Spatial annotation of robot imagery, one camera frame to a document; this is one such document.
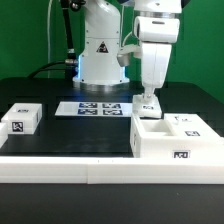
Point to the white marker base sheet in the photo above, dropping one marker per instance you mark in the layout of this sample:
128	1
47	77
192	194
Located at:
94	109

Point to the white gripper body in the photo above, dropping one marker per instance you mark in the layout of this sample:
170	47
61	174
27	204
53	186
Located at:
156	36

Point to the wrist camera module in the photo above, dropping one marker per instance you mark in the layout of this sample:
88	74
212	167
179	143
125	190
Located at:
126	51

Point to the small white cabinet top block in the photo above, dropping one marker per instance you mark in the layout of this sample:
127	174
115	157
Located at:
23	118

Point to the white cabinet body box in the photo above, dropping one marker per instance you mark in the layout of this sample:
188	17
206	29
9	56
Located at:
153	139

